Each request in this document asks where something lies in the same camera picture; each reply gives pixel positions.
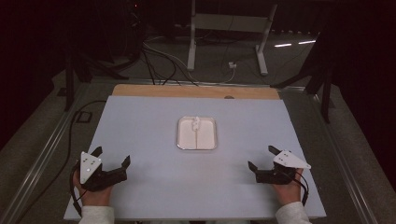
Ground white metal stand frame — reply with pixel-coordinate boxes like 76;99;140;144
186;0;278;77

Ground bundle of black cables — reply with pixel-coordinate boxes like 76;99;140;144
140;45;200;87

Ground white square tray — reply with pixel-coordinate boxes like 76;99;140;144
177;116;218;151

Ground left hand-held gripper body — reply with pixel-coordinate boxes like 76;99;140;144
79;151;128;192

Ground long black floor cable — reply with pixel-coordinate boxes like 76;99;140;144
13;99;107;224

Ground white floor cable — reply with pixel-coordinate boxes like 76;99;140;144
143;36;236;85

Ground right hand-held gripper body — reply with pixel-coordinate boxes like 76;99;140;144
255;149;312;185

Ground pale blue board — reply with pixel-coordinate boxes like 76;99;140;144
64;94;327;222

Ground black tripod stand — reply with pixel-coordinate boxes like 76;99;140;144
270;29;334;124
64;50;130;112

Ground person's right hand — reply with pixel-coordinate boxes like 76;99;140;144
273;169;304;206

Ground metal floor rail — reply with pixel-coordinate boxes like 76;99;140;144
0;82;92;224
307;92;379;224

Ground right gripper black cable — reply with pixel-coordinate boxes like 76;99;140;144
281;169;310;207

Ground black floor socket frame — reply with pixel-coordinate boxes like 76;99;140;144
76;110;93;124

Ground person's left hand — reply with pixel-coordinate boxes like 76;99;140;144
73;171;114;207

